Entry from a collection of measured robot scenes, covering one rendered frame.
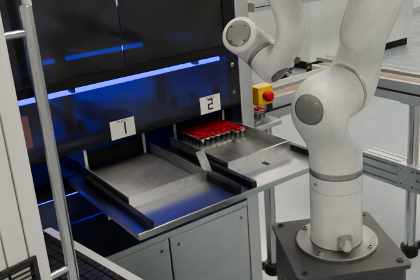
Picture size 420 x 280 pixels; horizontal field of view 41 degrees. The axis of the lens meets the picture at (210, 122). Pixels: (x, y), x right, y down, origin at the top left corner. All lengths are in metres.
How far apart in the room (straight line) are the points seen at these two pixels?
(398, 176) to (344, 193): 1.41
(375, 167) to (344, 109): 1.60
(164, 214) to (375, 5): 0.77
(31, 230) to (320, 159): 0.62
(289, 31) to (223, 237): 1.12
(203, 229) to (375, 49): 1.13
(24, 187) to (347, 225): 0.69
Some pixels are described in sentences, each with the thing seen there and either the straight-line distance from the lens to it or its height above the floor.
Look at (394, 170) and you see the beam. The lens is 2.67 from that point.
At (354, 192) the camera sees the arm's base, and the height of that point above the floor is 1.01.
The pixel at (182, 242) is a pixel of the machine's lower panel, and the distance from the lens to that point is 2.06.
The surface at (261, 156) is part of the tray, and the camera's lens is 1.79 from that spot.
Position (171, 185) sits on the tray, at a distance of 1.62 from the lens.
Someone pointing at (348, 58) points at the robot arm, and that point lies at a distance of 1.24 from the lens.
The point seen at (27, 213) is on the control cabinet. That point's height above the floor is 1.10.
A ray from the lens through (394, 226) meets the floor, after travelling 3.26.
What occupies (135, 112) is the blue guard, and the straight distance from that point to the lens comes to 1.80.
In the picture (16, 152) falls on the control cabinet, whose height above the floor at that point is 1.22.
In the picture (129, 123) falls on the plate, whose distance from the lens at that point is 1.79.
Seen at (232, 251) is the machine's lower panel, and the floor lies 0.41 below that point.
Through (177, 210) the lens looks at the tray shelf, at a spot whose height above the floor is 0.88.
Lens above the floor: 1.57
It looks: 18 degrees down
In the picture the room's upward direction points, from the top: 5 degrees counter-clockwise
